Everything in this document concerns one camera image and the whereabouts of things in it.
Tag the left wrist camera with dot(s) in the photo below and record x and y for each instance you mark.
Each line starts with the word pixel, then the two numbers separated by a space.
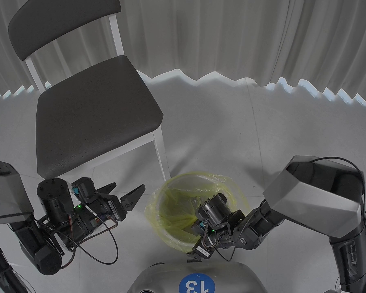
pixel 82 188

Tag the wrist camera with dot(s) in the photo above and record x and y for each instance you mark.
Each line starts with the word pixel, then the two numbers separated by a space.
pixel 199 229
pixel 82 188

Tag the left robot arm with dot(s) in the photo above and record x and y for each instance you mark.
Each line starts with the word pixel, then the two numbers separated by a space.
pixel 6 194

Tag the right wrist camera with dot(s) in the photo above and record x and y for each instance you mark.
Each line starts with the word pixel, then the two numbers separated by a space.
pixel 199 229

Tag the white curtain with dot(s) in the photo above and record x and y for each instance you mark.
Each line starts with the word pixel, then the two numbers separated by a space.
pixel 186 26
pixel 332 26

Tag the grey chair white frame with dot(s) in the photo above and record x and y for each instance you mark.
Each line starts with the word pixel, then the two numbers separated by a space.
pixel 94 117

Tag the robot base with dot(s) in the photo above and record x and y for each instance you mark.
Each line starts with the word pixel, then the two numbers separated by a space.
pixel 231 279

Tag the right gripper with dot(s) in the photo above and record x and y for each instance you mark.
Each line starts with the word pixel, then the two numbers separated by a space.
pixel 204 250

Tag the white trash bin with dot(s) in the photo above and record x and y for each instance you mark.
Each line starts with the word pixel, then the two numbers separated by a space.
pixel 170 235

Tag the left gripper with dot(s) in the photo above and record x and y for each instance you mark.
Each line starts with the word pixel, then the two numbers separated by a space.
pixel 109 209

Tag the yellow plastic bag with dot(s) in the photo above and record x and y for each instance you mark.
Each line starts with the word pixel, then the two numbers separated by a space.
pixel 177 197

